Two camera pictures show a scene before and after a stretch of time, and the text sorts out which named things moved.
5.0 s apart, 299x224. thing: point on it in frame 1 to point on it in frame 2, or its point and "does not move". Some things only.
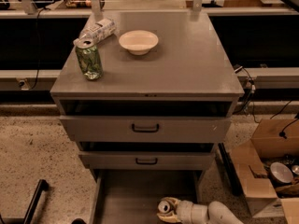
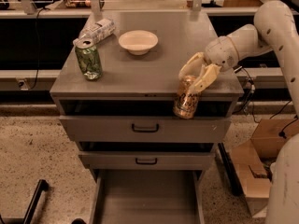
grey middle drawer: [147, 161] does not move
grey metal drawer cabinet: [146, 96] does not move
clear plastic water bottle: [97, 32] does not move
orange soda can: [163, 206] to [186, 103]
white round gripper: [185, 211] to [220, 52]
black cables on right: [282, 133] does not move
